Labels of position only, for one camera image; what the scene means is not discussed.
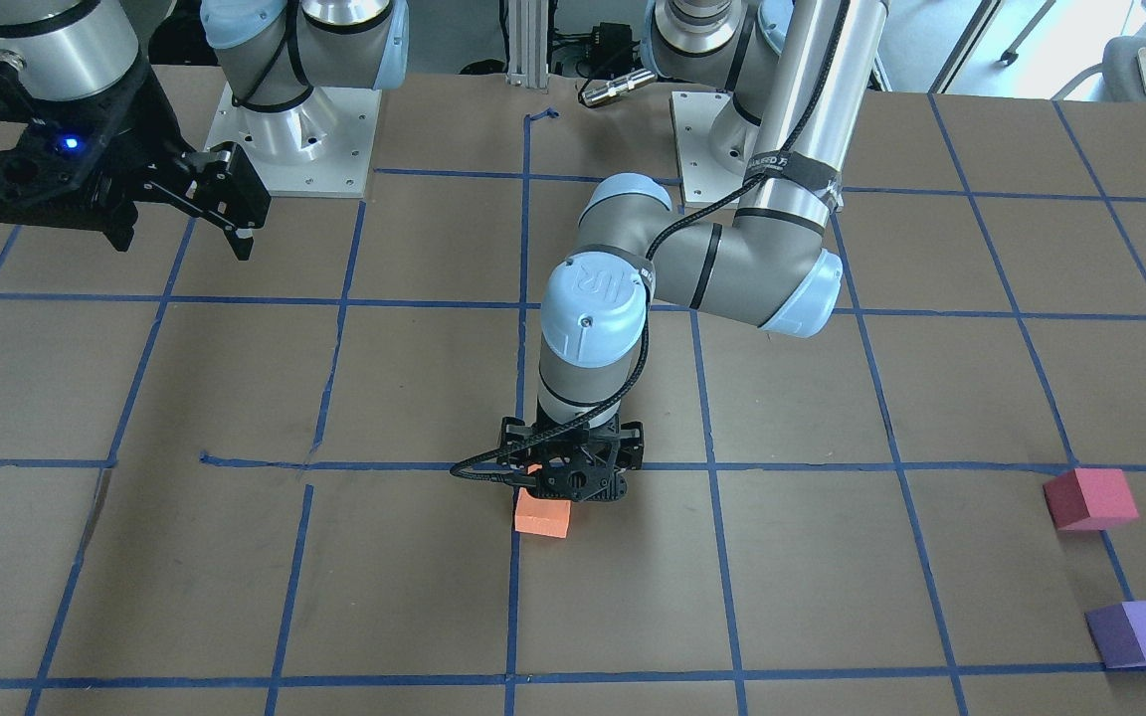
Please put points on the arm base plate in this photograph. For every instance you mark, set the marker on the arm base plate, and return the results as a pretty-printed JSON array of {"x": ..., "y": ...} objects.
[
  {"x": 320, "y": 149},
  {"x": 713, "y": 142}
]

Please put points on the red foam block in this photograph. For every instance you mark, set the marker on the red foam block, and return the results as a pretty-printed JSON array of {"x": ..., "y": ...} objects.
[{"x": 1090, "y": 499}]

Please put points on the aluminium frame post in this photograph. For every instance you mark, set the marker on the aluminium frame post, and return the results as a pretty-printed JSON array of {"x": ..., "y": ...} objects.
[{"x": 526, "y": 36}]

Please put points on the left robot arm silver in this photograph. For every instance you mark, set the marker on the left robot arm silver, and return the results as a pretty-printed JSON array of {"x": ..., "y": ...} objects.
[{"x": 755, "y": 256}]

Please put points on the orange foam block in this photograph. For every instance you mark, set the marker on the orange foam block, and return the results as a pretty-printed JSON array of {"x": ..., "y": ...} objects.
[{"x": 548, "y": 518}]

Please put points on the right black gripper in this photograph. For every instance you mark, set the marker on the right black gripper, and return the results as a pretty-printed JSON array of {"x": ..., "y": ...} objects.
[{"x": 147, "y": 127}]

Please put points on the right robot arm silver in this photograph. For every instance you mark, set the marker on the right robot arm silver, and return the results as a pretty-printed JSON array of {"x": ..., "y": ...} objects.
[{"x": 274, "y": 53}]

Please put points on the purple foam block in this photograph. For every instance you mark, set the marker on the purple foam block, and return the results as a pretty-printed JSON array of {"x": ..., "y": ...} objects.
[{"x": 1119, "y": 633}]

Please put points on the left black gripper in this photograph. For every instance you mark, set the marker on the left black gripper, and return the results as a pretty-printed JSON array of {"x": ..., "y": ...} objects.
[{"x": 632, "y": 445}]

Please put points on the black power adapter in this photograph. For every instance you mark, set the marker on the black power adapter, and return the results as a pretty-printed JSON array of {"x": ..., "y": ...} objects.
[{"x": 606, "y": 43}]

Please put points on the silver cylindrical connector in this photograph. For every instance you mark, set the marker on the silver cylindrical connector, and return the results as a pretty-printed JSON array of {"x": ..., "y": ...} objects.
[{"x": 616, "y": 88}]

